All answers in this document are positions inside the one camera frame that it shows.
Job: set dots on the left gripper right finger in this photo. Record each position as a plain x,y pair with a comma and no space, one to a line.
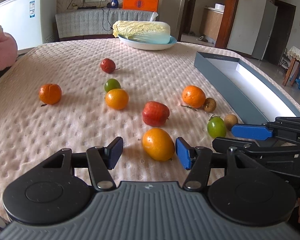
236,186

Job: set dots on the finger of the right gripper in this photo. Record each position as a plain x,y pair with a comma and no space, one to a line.
283,128
251,149

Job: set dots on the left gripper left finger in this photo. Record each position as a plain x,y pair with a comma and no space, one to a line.
62,186

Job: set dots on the brown longan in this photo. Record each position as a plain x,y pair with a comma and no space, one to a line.
230,120
209,105

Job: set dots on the green tomato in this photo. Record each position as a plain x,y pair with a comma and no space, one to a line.
216,127

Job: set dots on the orange tangerine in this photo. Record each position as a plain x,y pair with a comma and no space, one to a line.
50,93
193,96

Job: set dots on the large yellow-orange citrus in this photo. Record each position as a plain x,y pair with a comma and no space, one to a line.
158,144

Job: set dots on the red apple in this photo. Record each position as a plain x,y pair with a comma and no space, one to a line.
155,114

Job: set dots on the wooden kitchen cabinet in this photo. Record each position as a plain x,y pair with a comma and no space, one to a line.
211,23

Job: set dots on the long grey gift box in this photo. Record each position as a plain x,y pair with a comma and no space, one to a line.
254,98

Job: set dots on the wooden side table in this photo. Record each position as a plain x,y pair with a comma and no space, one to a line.
294,67

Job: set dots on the pink textured tablecloth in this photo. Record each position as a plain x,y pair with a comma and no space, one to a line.
31,131

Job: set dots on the yellow-orange citrus middle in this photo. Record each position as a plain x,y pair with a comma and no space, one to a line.
117,99

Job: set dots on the small green fruit middle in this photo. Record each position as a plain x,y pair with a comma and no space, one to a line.
111,84

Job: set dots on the grey refrigerator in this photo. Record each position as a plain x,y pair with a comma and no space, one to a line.
265,30

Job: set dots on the small red fruit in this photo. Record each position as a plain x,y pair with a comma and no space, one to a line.
108,66

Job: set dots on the napa cabbage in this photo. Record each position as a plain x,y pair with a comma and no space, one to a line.
143,31

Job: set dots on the pink plush toy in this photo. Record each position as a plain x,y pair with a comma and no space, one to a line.
8,50

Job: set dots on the light blue plate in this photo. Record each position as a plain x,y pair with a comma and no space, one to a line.
148,46

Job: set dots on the grey cloth covered cabinet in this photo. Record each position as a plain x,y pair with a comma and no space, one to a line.
89,22

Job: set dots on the white chest freezer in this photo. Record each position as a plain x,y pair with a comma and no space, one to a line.
30,22

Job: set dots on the blue glass bottle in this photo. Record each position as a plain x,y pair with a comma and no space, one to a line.
114,4

